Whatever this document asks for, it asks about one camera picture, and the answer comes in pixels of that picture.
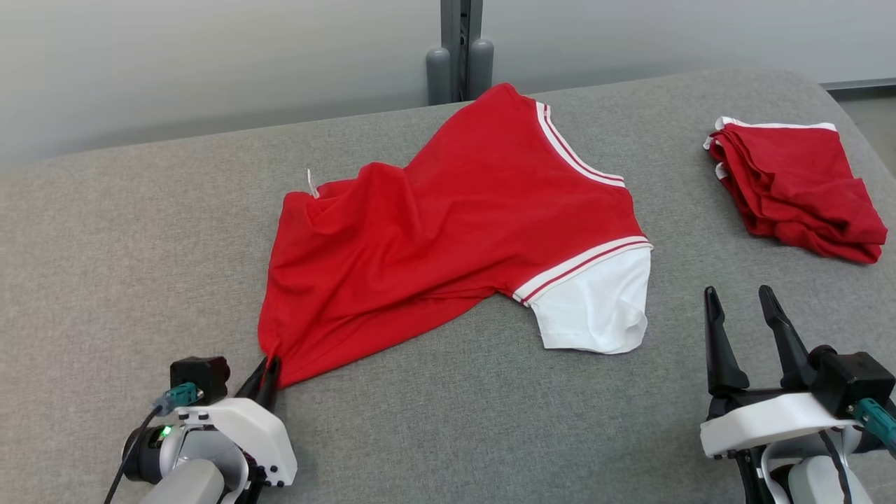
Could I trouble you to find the red shorts with white trim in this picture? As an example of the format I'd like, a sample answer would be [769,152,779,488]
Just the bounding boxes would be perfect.
[703,116,888,265]

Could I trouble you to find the teal left camera connector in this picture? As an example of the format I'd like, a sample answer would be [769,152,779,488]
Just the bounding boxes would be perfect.
[155,382,204,415]

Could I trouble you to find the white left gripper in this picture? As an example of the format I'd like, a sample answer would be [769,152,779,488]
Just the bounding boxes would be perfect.
[178,357,298,487]

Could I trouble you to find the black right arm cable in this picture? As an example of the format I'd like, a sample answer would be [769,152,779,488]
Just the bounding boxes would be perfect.
[819,430,853,504]

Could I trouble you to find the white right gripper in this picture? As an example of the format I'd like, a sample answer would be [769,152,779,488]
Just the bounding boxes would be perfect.
[700,285,858,459]

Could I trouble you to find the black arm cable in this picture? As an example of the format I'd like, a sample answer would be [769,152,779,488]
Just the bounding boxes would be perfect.
[819,430,853,504]
[105,406,165,504]

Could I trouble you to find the grey metal partition post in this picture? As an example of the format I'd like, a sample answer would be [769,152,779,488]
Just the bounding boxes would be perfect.
[440,0,484,102]

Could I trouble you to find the teal camera connector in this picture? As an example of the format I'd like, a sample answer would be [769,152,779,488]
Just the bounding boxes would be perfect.
[155,382,204,415]
[850,398,896,453]

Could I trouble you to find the teal right camera connector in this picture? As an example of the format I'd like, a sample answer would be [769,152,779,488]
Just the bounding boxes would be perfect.
[850,398,896,453]

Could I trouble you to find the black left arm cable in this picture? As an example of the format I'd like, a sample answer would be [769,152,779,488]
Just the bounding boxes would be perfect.
[105,406,165,504]

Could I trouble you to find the red t-shirt with white sleeves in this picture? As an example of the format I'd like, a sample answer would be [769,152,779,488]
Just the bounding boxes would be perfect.
[257,83,653,389]

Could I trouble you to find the grey cylindrical post foot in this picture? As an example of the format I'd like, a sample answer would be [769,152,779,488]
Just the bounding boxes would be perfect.
[426,47,452,106]
[468,38,495,99]

